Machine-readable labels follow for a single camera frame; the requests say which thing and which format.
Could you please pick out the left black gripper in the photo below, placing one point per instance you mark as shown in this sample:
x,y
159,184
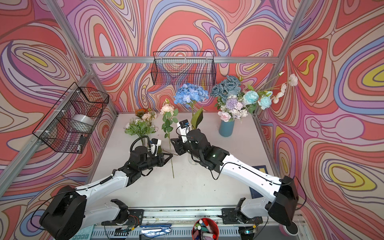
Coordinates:
x,y
160,160

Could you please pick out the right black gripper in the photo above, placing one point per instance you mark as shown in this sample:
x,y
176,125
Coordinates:
x,y
182,145

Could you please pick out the clear glass vase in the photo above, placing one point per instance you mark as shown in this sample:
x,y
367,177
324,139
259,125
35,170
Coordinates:
x,y
192,161

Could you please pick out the peach carnation stem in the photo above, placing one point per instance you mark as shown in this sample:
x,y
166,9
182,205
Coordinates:
x,y
168,113

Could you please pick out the teal ceramic vase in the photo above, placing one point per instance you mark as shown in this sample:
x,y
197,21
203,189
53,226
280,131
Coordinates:
x,y
226,128

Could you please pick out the pink rose stem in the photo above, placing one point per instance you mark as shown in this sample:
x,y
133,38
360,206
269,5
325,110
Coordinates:
x,y
224,116

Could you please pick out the blue hydrangea stem with leaves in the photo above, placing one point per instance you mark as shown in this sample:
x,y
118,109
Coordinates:
x,y
190,94

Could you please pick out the blue hydrangea bunch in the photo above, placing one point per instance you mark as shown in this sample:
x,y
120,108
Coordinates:
x,y
231,98

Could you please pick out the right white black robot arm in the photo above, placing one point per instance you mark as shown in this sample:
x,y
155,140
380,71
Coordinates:
x,y
279,197

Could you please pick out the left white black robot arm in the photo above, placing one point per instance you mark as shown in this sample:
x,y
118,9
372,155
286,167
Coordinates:
x,y
74,209

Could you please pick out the green white filler bunch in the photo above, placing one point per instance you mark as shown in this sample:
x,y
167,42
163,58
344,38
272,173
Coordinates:
x,y
142,126

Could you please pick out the orange flower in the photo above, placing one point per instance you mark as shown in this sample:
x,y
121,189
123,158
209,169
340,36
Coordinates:
x,y
139,113

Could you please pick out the red pen cup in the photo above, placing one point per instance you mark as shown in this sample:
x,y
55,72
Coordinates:
x,y
205,229

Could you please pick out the silver tape roll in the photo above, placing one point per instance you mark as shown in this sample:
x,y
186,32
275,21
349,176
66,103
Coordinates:
x,y
81,123

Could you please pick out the teal calculator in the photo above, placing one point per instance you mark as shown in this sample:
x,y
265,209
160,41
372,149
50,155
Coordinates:
x,y
84,234

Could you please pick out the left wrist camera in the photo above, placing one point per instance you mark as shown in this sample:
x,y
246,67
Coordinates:
x,y
155,145

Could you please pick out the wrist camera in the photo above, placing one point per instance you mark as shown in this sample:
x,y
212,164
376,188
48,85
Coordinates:
x,y
183,129
155,145

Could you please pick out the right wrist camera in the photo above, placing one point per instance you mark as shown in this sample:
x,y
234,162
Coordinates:
x,y
183,129

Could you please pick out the back wire basket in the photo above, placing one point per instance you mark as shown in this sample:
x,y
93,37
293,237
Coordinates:
x,y
177,68

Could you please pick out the wire basket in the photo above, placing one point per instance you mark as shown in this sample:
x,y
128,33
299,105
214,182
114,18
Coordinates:
x,y
57,134
177,68

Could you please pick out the left wire basket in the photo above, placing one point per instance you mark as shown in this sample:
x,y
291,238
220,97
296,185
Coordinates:
x,y
57,134

